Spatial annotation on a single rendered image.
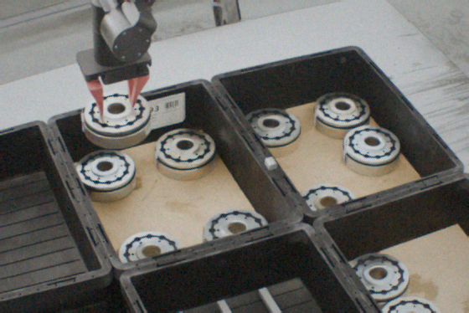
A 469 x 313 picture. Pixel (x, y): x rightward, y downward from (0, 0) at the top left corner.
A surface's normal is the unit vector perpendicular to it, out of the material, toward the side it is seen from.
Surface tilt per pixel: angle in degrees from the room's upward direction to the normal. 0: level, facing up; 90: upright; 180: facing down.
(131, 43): 91
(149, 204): 0
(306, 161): 0
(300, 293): 0
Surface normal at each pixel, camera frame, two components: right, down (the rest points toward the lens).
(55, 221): 0.00, -0.78
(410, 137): -0.92, 0.24
